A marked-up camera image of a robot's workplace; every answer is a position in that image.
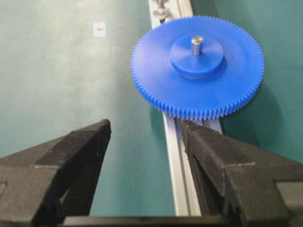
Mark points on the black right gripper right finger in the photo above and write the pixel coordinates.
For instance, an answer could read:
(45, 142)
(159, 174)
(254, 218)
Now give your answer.
(250, 186)

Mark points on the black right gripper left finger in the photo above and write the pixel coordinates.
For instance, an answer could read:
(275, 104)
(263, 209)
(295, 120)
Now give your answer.
(44, 184)

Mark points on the large blue plastic gear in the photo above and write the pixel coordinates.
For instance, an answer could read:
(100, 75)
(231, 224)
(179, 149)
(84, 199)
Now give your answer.
(223, 79)

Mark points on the silver steel shaft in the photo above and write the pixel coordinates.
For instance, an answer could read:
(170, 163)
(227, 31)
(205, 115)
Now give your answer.
(196, 45)

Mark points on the white paper tag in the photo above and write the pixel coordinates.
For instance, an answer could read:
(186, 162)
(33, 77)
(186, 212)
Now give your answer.
(99, 29)

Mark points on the silver aluminium extrusion rail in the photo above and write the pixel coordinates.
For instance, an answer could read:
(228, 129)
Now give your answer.
(184, 192)

